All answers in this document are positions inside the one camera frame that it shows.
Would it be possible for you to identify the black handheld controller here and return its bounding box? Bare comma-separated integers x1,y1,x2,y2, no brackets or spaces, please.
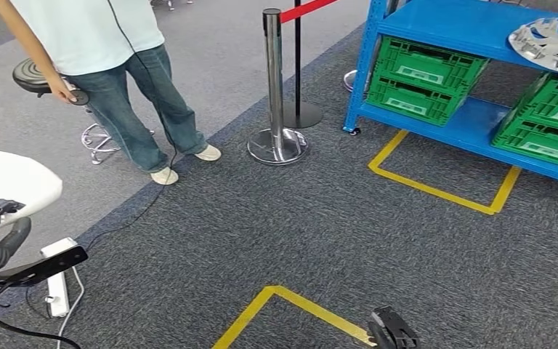
65,79,90,107

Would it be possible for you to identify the thin black controller cable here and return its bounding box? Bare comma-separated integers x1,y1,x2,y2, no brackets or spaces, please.
84,0,179,254

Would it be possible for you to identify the black round stool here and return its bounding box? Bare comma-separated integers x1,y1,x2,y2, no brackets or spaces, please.
12,57,155,167

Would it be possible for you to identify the black pole with disc base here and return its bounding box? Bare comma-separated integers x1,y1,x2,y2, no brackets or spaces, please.
281,0,325,130

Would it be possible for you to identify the white power cable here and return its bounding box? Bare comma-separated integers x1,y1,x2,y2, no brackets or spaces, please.
56,267,86,349

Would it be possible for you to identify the blue metal shelf rack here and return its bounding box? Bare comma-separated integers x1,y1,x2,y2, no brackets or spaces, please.
342,0,558,215

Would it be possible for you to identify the white plastic mirror cover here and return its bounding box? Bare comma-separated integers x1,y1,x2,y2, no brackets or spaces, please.
0,149,64,228

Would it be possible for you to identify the person's hand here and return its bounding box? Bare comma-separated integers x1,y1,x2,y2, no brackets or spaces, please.
46,76,78,105

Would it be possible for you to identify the standing person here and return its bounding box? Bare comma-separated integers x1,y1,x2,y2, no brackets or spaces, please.
0,0,223,186

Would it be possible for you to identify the red barrier belt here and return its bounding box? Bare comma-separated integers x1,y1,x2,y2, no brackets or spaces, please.
278,0,340,25

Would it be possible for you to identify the grey wheel hubcap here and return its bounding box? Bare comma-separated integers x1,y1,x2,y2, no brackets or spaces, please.
507,17,558,76

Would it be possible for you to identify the white power strip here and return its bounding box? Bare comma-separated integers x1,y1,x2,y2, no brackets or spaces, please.
45,270,71,319

